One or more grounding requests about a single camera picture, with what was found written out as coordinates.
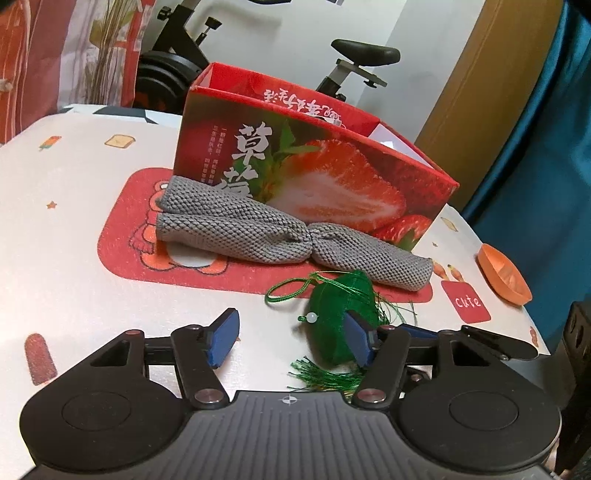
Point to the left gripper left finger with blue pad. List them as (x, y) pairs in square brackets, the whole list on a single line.
[(197, 352)]

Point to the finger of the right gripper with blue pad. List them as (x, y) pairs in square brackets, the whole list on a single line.
[(418, 332)]

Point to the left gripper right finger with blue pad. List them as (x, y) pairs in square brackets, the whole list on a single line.
[(382, 352)]

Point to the green tasselled sachet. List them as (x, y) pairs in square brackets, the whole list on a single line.
[(329, 301)]

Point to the grey knitted cloth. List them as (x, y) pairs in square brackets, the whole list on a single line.
[(206, 218)]

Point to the orange plastic dish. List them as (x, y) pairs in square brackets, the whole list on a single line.
[(503, 276)]

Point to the patterned white tablecloth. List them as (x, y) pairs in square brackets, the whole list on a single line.
[(74, 188)]

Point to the teal blue curtain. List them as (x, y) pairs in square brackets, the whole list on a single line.
[(534, 203)]

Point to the red strawberry cardboard box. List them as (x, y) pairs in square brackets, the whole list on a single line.
[(307, 154)]

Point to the white papers in box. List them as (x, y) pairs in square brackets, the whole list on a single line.
[(381, 134)]

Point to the black exercise bike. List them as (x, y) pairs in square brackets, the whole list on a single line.
[(303, 42)]

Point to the wooden door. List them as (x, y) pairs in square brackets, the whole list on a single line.
[(488, 90)]

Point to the red patterned curtain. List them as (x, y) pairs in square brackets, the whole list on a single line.
[(57, 53)]

